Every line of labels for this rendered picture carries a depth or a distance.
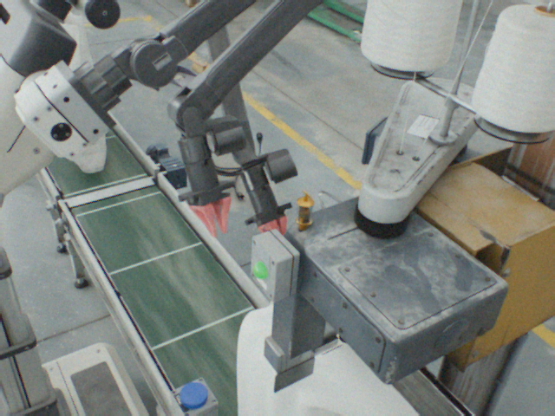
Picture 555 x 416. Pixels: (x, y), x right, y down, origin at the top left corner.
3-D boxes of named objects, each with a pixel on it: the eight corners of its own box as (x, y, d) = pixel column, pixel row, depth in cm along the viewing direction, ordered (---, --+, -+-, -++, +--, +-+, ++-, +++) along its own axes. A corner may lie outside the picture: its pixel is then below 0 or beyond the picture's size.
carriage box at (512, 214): (379, 295, 129) (404, 176, 111) (483, 247, 145) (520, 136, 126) (462, 373, 113) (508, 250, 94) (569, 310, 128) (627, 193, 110)
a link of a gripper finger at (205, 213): (243, 230, 116) (231, 185, 114) (212, 242, 113) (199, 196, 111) (227, 227, 122) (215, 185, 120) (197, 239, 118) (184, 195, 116)
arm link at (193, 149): (173, 135, 115) (178, 135, 109) (205, 126, 117) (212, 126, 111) (182, 169, 116) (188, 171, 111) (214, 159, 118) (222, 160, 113)
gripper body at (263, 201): (294, 209, 135) (283, 179, 135) (257, 223, 130) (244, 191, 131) (283, 214, 141) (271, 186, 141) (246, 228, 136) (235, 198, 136)
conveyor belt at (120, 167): (-23, 50, 412) (-26, 38, 407) (34, 42, 430) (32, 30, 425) (69, 216, 265) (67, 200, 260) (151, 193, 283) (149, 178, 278)
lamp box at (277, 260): (250, 276, 100) (251, 235, 95) (272, 267, 103) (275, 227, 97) (273, 303, 95) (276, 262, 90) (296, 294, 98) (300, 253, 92)
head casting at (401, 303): (268, 334, 113) (276, 211, 95) (366, 291, 124) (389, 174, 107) (367, 460, 93) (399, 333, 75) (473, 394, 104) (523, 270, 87)
